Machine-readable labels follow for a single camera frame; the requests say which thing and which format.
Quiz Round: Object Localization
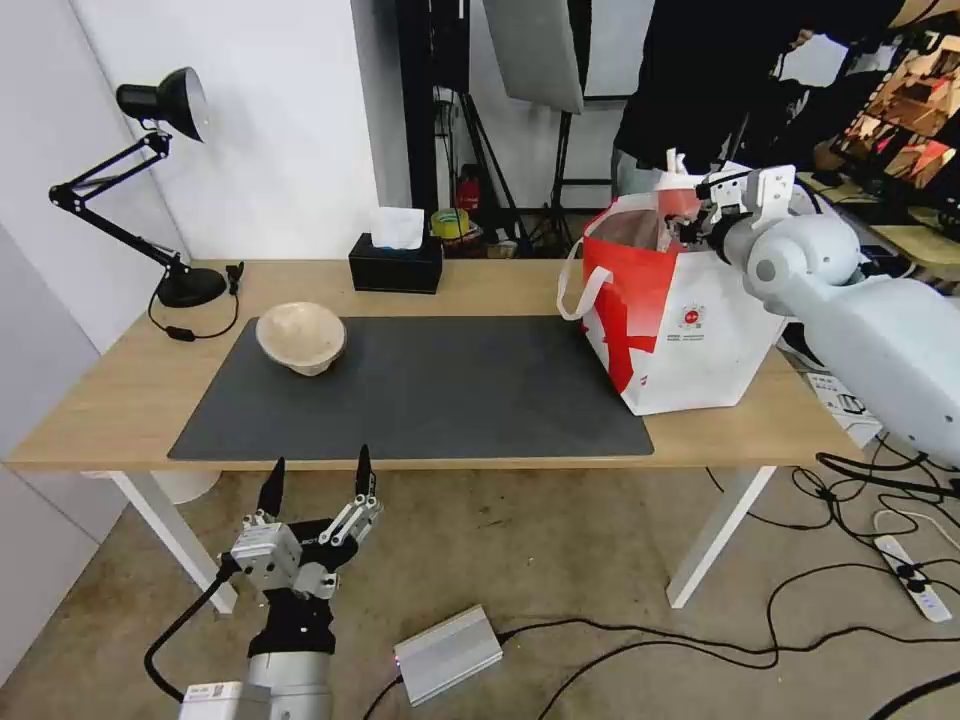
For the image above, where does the wooden table with white legs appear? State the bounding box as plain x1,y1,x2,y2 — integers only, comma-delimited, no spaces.
0,258,868,613

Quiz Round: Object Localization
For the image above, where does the black light stand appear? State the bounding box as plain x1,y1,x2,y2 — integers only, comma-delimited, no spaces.
524,97,624,260

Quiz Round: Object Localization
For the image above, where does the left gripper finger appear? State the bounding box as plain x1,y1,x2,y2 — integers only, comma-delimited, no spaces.
314,443,386,549
241,457,288,530

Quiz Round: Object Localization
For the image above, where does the white tissue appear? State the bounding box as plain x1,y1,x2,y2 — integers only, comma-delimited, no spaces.
370,206,427,250

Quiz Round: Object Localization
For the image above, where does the computer monitor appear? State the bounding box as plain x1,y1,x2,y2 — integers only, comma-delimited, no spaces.
832,26,960,226

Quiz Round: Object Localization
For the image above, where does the white printed paper sheet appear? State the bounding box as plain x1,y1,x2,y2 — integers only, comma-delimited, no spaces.
806,367,886,429

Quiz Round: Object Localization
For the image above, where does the black metal rack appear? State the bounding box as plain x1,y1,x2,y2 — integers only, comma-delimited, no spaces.
397,0,474,226

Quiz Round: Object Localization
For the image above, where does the person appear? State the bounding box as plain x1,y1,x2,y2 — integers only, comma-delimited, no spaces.
611,0,931,204

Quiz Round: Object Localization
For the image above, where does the thick black floor cable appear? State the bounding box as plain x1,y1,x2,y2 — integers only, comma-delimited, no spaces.
815,451,960,502

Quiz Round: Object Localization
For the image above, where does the black tissue box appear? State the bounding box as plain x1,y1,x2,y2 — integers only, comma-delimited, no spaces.
348,232,445,295

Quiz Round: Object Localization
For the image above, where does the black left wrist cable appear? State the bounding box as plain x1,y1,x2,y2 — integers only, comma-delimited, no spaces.
144,551,241,704

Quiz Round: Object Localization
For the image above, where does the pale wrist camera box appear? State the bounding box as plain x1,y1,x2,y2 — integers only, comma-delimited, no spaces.
695,169,745,220
228,521,303,595

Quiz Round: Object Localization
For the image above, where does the pale wooden side desk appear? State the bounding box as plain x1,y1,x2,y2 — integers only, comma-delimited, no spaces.
794,168,960,271

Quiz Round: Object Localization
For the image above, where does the crumpled beige paper bowl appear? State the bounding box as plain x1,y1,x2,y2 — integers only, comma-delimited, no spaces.
255,301,347,378

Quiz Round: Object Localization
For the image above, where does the black lamp cable with switch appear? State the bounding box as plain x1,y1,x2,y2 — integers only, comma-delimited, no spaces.
146,288,241,344

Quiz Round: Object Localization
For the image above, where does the black desk mat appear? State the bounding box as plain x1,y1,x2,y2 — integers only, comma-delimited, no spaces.
166,314,655,462

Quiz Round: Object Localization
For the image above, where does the black desk lamp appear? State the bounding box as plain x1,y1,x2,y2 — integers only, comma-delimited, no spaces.
48,65,229,307

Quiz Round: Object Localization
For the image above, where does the silver power supply box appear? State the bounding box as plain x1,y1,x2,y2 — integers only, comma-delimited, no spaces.
393,604,504,708

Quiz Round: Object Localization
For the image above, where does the red white takeout bag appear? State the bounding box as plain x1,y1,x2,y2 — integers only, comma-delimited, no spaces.
556,149,789,418

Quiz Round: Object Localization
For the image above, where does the white power strip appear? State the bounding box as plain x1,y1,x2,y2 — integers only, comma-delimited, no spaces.
874,533,954,624

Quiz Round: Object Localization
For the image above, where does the grey softbox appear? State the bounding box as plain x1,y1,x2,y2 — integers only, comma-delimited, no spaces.
479,0,588,115

